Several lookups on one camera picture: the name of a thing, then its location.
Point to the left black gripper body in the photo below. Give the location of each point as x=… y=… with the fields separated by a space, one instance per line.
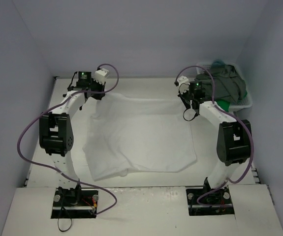
x=98 y=93

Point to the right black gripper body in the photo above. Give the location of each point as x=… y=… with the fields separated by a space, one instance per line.
x=186 y=101

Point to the white t shirt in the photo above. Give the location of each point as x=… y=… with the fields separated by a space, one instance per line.
x=129 y=135

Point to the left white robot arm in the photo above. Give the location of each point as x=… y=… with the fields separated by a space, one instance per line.
x=56 y=134

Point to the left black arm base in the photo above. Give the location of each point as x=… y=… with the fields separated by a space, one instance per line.
x=77 y=204

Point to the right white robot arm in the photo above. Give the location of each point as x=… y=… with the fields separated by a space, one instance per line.
x=235 y=148

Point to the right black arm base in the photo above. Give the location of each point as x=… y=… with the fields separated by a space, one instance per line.
x=221 y=201

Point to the green t shirt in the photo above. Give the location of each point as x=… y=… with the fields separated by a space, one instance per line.
x=231 y=102

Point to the grey t shirt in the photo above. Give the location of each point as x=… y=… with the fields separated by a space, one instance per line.
x=229 y=86

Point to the white plastic basket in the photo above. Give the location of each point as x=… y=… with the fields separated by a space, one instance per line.
x=204 y=76

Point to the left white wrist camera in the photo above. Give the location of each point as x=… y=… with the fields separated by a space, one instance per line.
x=100 y=76

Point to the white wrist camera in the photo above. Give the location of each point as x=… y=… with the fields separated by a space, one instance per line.
x=100 y=76
x=181 y=80

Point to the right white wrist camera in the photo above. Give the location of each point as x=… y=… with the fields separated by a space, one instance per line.
x=181 y=80

